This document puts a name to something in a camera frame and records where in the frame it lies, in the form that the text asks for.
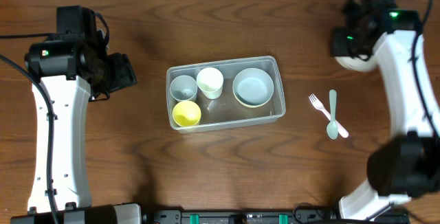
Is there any grey plastic bowl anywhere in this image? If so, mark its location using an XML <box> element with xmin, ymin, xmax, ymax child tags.
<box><xmin>232</xmin><ymin>68</ymin><xmax>274</xmax><ymax>104</ymax></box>

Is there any white plastic bowl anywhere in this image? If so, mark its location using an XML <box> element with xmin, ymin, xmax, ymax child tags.
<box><xmin>335</xmin><ymin>55</ymin><xmax>377</xmax><ymax>72</ymax></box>

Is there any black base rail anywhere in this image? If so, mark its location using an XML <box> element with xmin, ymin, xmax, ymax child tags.
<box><xmin>140</xmin><ymin>204</ymin><xmax>410</xmax><ymax>224</ymax></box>

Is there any mint green plastic spoon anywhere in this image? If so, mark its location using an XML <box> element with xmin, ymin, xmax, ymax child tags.
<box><xmin>327</xmin><ymin>89</ymin><xmax>338</xmax><ymax>139</ymax></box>

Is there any yellow plastic bowl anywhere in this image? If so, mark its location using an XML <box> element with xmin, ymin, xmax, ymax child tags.
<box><xmin>235</xmin><ymin>96</ymin><xmax>271</xmax><ymax>108</ymax></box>

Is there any pink plastic fork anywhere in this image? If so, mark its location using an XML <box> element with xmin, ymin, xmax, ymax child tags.
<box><xmin>309</xmin><ymin>94</ymin><xmax>349</xmax><ymax>138</ymax></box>

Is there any clear plastic container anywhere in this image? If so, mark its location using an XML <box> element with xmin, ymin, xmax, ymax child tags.
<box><xmin>166</xmin><ymin>56</ymin><xmax>286</xmax><ymax>133</ymax></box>

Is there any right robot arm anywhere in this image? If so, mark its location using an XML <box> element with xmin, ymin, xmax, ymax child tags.
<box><xmin>331</xmin><ymin>0</ymin><xmax>439</xmax><ymax>221</ymax></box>

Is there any yellow plastic cup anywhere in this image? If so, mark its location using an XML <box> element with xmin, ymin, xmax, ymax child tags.
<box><xmin>172</xmin><ymin>101</ymin><xmax>201</xmax><ymax>127</ymax></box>

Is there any grey plastic cup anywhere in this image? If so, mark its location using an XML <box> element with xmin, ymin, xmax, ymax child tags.
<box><xmin>170</xmin><ymin>75</ymin><xmax>197</xmax><ymax>102</ymax></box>

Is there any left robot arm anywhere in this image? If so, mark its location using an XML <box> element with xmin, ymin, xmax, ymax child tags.
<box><xmin>10</xmin><ymin>30</ymin><xmax>143</xmax><ymax>223</ymax></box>

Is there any white plastic cup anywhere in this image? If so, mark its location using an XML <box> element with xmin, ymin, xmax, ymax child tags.
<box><xmin>196</xmin><ymin>67</ymin><xmax>224</xmax><ymax>100</ymax></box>

